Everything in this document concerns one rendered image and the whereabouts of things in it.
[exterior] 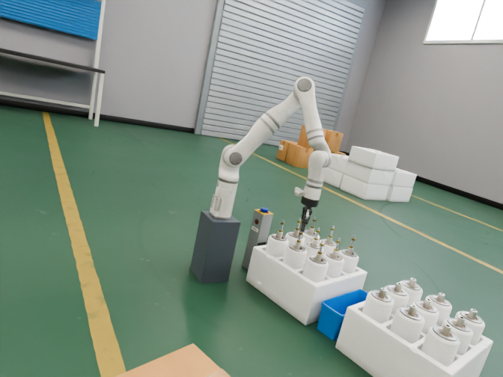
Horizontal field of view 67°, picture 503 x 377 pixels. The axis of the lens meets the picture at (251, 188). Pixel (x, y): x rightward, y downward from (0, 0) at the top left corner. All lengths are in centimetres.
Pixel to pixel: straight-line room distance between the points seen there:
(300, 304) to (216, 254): 42
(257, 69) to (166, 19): 177
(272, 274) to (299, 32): 636
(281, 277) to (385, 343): 51
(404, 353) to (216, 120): 595
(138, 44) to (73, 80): 111
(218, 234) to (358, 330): 69
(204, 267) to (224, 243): 14
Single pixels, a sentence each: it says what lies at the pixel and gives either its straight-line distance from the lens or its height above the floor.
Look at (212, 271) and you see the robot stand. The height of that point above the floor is 6.
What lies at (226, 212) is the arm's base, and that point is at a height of 33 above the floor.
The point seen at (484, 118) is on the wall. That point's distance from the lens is 725.
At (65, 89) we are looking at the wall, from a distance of 642.
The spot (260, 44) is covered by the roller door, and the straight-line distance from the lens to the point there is 725.
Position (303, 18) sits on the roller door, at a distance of 776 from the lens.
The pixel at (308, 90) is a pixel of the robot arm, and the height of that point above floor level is 92.
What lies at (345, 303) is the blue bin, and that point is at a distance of 180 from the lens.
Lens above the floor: 85
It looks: 13 degrees down
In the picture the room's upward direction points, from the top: 12 degrees clockwise
